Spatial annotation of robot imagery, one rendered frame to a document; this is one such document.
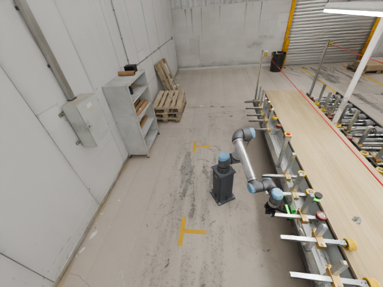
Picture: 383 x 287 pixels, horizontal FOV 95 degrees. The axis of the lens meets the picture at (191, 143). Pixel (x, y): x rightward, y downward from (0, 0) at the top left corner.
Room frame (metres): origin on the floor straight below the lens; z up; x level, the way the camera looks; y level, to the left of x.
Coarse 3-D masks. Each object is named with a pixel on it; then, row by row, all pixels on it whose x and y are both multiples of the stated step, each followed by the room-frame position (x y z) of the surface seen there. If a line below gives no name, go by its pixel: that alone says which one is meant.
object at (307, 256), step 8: (256, 112) 3.09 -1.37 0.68; (264, 136) 2.28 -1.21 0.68; (272, 144) 2.04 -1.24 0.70; (272, 152) 1.86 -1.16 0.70; (272, 160) 1.71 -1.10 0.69; (280, 168) 1.54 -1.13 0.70; (280, 184) 1.30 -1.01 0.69; (288, 200) 1.06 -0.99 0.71; (296, 232) 0.74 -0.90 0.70; (304, 232) 0.73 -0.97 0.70; (304, 248) 0.59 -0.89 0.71; (304, 256) 0.54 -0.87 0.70; (312, 256) 0.53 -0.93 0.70; (304, 264) 0.49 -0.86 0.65; (312, 264) 0.47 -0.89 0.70; (312, 272) 0.42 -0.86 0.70
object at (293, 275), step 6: (294, 276) 0.35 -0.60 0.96; (300, 276) 0.34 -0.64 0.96; (306, 276) 0.34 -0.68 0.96; (312, 276) 0.34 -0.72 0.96; (318, 276) 0.33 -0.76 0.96; (324, 276) 0.33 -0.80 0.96; (330, 276) 0.33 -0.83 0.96; (330, 282) 0.30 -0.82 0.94; (342, 282) 0.29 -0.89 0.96; (348, 282) 0.29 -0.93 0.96; (354, 282) 0.28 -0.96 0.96; (360, 282) 0.28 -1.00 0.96; (366, 282) 0.28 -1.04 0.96
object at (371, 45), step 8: (376, 32) 2.19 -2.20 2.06; (376, 40) 2.17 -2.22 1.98; (368, 48) 2.20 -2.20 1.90; (368, 56) 2.17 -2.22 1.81; (360, 64) 2.20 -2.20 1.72; (360, 72) 2.17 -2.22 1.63; (352, 80) 2.21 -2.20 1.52; (352, 88) 2.17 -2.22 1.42; (344, 96) 2.21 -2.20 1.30; (344, 104) 2.17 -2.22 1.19; (336, 112) 2.22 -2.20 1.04; (336, 120) 2.17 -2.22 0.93
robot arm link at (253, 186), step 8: (232, 136) 1.48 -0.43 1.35; (240, 136) 1.42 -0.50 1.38; (240, 144) 1.35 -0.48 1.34; (240, 152) 1.27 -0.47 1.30; (240, 160) 1.22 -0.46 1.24; (248, 160) 1.18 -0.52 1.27; (248, 168) 1.11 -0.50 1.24; (248, 176) 1.04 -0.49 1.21; (248, 184) 0.97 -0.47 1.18; (256, 184) 0.96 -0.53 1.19
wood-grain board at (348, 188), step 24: (288, 96) 3.20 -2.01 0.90; (288, 120) 2.35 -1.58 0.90; (312, 120) 2.28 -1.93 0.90; (312, 144) 1.72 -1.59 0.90; (336, 144) 1.68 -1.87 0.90; (312, 168) 1.32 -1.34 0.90; (336, 168) 1.29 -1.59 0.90; (360, 168) 1.25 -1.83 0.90; (336, 192) 0.98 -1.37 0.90; (360, 192) 0.96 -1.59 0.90; (336, 216) 0.75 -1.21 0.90; (360, 216) 0.73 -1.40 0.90; (360, 240) 0.54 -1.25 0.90; (360, 264) 0.39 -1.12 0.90
